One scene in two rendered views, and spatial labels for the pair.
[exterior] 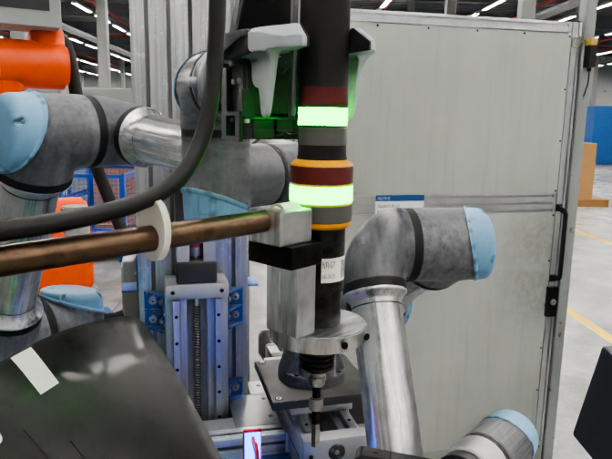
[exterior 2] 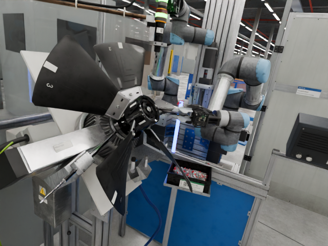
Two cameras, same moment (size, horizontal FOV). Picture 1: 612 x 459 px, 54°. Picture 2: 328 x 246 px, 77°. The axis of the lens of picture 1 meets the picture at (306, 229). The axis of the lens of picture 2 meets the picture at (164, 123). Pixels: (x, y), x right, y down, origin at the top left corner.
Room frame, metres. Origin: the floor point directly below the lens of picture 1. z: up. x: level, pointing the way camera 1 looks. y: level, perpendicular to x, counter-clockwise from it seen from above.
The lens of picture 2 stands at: (-0.21, -0.59, 1.41)
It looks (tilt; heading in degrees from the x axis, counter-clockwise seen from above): 17 degrees down; 38
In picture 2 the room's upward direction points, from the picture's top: 8 degrees clockwise
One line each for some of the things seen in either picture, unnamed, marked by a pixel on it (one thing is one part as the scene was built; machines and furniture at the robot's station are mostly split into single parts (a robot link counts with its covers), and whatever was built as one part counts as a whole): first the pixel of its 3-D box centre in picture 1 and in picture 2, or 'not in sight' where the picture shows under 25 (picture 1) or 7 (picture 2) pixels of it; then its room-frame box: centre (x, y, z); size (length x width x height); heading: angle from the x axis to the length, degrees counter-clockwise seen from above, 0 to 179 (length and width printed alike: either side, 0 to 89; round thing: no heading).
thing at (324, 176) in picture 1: (321, 173); (161, 11); (0.42, -0.01, 1.57); 0.04 x 0.04 x 0.01
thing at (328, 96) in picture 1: (322, 96); not in sight; (0.42, -0.01, 1.62); 0.03 x 0.03 x 0.01
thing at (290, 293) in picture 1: (310, 273); (156, 31); (0.41, 0.00, 1.50); 0.09 x 0.07 x 0.10; 138
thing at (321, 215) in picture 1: (321, 210); (160, 19); (0.42, -0.01, 1.54); 0.04 x 0.04 x 0.01
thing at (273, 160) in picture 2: not in sight; (270, 167); (0.89, -0.45, 0.96); 0.03 x 0.03 x 0.20; 13
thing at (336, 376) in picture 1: (311, 354); (229, 112); (1.28, -0.02, 1.09); 0.15 x 0.15 x 0.10
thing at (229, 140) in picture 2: not in sight; (227, 138); (0.74, -0.24, 1.08); 0.11 x 0.08 x 0.11; 101
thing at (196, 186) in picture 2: not in sight; (189, 174); (0.65, -0.13, 0.85); 0.22 x 0.17 x 0.07; 117
